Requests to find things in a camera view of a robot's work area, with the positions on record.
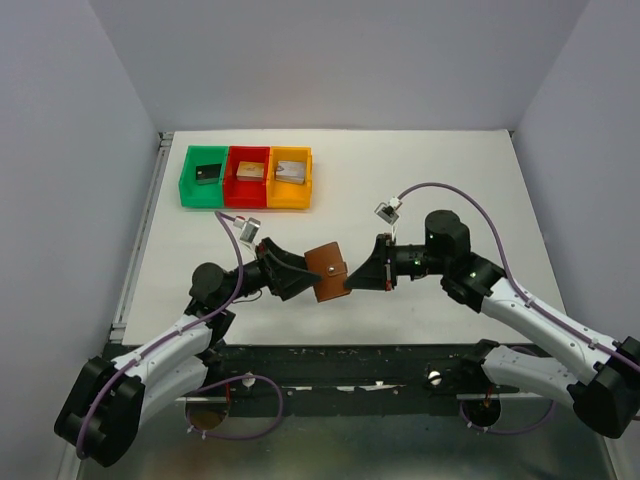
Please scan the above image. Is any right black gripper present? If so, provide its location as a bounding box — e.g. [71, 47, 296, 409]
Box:
[344, 233, 449, 291]

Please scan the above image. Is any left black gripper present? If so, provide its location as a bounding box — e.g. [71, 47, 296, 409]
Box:
[219, 236, 322, 306]

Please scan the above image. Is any brown leather card holder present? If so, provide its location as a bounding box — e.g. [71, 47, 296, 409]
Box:
[304, 242, 351, 303]

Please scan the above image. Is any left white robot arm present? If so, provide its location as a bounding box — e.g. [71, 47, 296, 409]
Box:
[54, 238, 322, 467]

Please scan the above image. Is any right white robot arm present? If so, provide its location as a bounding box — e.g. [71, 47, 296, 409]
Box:
[344, 210, 639, 439]

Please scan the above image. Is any silver card stack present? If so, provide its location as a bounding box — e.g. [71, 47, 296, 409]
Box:
[275, 160, 306, 185]

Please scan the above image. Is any gold card stack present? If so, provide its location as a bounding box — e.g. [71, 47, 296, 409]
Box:
[236, 161, 264, 182]

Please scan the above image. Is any black card stack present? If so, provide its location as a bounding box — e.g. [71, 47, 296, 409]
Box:
[195, 163, 222, 185]

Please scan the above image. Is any orange plastic bin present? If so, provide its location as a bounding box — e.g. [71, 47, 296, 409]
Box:
[266, 146, 313, 210]

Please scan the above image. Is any red plastic bin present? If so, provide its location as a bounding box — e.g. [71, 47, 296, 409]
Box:
[223, 146, 270, 209]

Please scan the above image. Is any green plastic bin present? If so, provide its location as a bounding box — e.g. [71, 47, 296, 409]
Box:
[179, 145, 229, 209]

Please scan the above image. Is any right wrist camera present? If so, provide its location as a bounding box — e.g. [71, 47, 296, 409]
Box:
[374, 197, 402, 226]

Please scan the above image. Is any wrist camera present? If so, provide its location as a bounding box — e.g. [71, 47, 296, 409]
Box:
[233, 216, 261, 248]
[374, 197, 402, 226]

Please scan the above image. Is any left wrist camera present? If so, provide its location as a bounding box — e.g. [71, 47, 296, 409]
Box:
[233, 216, 261, 248]

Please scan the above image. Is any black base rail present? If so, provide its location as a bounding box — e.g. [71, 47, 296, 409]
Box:
[199, 342, 499, 418]

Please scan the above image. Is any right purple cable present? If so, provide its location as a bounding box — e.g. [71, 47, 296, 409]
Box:
[394, 182, 640, 435]

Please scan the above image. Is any purple cable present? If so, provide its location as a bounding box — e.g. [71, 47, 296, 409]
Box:
[394, 182, 640, 435]
[74, 211, 286, 460]

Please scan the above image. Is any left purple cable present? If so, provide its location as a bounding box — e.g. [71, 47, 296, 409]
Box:
[74, 211, 286, 460]

